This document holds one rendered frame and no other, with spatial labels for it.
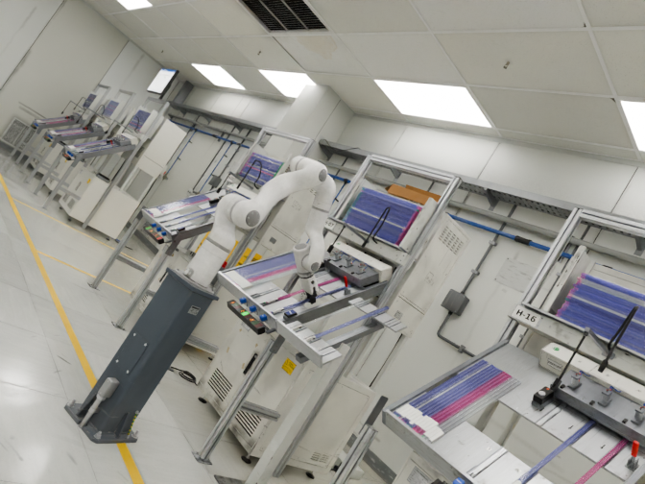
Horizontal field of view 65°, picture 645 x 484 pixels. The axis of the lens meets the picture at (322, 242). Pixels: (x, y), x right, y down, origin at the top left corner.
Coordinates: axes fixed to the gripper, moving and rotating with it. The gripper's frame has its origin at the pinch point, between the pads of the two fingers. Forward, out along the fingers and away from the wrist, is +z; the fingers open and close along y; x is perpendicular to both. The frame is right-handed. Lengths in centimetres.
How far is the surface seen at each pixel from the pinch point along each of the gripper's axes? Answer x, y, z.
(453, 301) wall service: -148, 41, 99
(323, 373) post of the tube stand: 22.4, -39.6, 10.0
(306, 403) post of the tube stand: 34, -40, 20
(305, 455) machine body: 29, -10, 87
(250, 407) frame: 51, -14, 29
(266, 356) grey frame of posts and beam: 37.3, -14.1, 6.7
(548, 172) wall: -256, 32, 24
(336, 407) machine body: 3, -10, 68
